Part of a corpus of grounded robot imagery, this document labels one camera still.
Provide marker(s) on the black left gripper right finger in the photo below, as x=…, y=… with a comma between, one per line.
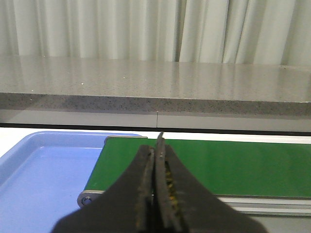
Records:
x=184, y=205

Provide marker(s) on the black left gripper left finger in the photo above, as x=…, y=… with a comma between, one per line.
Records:
x=125, y=207

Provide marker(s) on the green conveyor belt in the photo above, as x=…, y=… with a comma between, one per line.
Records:
x=257, y=178

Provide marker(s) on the blue plastic tray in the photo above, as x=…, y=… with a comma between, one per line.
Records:
x=42, y=176

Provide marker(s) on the grey speckled stone counter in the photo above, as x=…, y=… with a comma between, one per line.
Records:
x=124, y=93

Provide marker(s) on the white pleated curtain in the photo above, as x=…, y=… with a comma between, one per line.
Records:
x=274, y=32

